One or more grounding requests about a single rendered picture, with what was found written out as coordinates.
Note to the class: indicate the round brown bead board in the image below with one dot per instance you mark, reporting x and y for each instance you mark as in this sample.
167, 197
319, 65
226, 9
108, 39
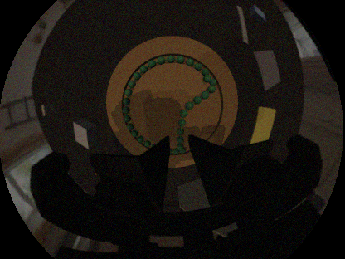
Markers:
164, 90

